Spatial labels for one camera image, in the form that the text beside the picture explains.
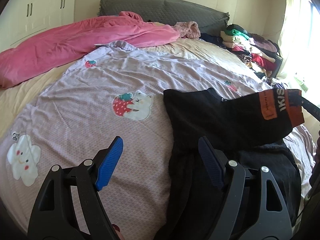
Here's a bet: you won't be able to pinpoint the black sweater orange patches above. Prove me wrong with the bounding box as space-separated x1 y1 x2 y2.
155 88 302 239

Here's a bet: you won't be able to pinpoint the grey quilted headboard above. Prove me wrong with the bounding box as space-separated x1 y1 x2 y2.
98 0 229 36

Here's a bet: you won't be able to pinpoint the pile of folded clothes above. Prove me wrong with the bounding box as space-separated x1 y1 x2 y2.
220 24 283 77

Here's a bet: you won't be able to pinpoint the right hand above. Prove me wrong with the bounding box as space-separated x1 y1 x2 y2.
309 135 320 185

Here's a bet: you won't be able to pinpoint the cream wardrobe cabinet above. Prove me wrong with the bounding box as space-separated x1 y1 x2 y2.
1 0 75 51

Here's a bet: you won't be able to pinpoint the dark navy garment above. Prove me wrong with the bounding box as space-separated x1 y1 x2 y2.
200 33 226 48

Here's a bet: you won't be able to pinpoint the lilac strawberry print quilt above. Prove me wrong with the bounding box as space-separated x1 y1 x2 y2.
1 41 319 239

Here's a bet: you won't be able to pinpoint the pink fleece blanket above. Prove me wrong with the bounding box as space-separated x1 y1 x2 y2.
1 11 180 89

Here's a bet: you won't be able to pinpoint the pink fuzzy garment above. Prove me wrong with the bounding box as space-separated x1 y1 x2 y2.
173 21 201 39

